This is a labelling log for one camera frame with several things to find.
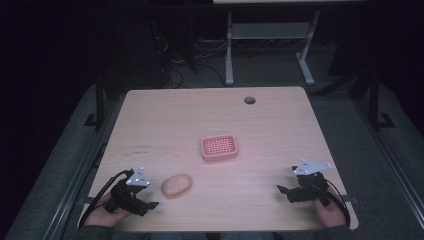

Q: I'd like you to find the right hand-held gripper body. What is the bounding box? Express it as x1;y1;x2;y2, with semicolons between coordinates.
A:
290;158;333;204

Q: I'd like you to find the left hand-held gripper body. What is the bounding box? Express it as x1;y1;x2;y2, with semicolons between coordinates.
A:
105;166;152;217

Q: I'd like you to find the pink soap dish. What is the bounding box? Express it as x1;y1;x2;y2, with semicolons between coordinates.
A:
200;133;239;163

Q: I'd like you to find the person's right hand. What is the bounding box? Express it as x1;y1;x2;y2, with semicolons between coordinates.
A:
312;185;348;229

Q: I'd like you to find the person's left hand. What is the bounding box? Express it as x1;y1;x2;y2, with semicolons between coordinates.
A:
84;192;132;228

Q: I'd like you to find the black metal stand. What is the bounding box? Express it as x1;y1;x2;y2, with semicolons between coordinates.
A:
366;64;397;132
83;71;107;132

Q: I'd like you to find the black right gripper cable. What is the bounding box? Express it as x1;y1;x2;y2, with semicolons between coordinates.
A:
324;179;352;228

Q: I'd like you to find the bundle of floor cables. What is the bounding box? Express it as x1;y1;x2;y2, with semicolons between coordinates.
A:
151;19;229;89

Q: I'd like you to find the white metal table frame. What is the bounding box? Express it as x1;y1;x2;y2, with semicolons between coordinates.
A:
224;9;322;87

